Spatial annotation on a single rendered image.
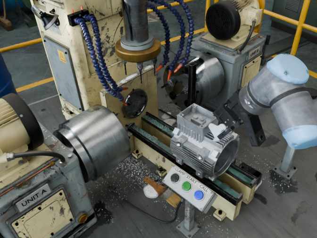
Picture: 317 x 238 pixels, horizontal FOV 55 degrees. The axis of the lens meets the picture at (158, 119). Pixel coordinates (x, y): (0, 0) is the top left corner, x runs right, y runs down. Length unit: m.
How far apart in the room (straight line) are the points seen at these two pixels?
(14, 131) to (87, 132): 0.26
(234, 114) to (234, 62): 0.63
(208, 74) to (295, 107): 0.75
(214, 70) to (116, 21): 0.49
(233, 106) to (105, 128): 0.47
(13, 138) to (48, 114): 0.91
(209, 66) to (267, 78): 0.71
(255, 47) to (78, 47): 0.86
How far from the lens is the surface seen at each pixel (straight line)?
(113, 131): 1.12
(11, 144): 0.95
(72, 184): 1.07
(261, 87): 0.78
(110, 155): 1.12
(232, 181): 1.28
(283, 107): 0.74
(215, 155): 1.08
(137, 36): 1.16
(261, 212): 1.31
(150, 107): 1.52
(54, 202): 1.05
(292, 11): 4.67
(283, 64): 0.75
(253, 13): 1.60
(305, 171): 1.51
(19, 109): 0.94
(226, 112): 0.90
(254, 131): 0.90
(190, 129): 1.12
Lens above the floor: 1.85
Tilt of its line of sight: 39 degrees down
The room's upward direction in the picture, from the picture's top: 3 degrees counter-clockwise
